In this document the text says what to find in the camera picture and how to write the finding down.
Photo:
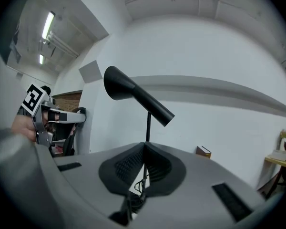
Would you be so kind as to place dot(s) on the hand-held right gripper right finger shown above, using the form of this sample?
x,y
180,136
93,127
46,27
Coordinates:
x,y
193,194

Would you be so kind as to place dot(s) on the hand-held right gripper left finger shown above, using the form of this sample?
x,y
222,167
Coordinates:
x,y
85,187

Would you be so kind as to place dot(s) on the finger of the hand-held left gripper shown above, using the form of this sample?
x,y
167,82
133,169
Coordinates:
x,y
62,133
71,117

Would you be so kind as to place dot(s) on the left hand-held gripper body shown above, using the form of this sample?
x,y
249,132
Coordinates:
x,y
34,99

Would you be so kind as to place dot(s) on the black desk lamp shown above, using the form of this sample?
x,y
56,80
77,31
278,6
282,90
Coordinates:
x,y
133,89

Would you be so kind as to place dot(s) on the person's left hand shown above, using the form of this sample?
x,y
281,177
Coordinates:
x,y
23,128

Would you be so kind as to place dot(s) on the black office chair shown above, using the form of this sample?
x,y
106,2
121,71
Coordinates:
x,y
68,147

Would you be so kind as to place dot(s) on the short ceiling light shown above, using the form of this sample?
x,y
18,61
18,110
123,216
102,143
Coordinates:
x,y
41,59

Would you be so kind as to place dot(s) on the brown hardcover book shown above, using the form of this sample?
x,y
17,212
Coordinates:
x,y
203,152

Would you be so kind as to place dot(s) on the white ceiling pipes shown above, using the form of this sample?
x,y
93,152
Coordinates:
x,y
62,44

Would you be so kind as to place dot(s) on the long ceiling light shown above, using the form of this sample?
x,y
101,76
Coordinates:
x,y
48,25

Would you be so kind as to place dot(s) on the yellow table with black legs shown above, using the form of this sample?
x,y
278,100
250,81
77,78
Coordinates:
x,y
280,162

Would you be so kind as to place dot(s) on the bird-shaped figurine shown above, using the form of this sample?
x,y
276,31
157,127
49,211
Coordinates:
x,y
283,137

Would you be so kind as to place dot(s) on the grey wall panel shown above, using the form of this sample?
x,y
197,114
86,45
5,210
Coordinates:
x,y
90,71

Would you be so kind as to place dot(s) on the white wall conduit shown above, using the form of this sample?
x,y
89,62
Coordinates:
x,y
199,3

